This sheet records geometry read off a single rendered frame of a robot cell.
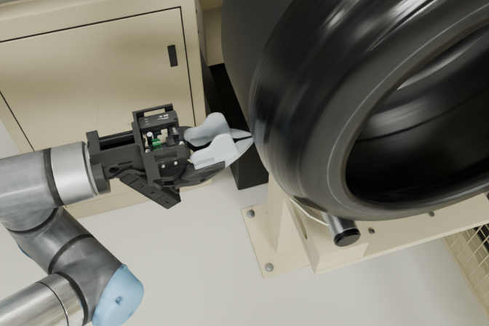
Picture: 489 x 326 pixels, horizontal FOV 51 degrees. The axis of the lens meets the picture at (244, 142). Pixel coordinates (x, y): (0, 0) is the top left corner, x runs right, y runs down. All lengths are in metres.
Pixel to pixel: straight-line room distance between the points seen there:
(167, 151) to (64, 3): 0.69
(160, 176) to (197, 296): 1.12
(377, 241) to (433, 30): 0.54
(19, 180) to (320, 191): 0.36
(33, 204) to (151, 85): 0.83
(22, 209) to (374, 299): 1.33
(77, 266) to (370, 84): 0.41
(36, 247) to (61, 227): 0.04
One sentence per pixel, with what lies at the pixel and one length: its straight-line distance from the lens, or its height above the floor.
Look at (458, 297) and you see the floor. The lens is 1.88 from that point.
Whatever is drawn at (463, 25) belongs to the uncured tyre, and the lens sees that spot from 0.51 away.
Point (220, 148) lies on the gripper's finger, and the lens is 0.67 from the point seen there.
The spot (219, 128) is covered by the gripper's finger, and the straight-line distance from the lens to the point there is 0.69.
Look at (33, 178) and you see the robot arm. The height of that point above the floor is 1.14.
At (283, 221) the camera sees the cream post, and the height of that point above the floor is 0.24.
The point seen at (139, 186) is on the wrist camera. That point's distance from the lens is 0.70.
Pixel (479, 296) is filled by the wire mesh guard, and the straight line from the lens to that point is 1.54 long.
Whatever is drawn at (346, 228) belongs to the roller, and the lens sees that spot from 0.83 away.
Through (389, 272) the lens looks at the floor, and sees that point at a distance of 1.85.
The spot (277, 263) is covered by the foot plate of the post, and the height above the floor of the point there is 0.01.
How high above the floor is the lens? 1.65
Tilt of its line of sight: 54 degrees down
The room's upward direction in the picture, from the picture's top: straight up
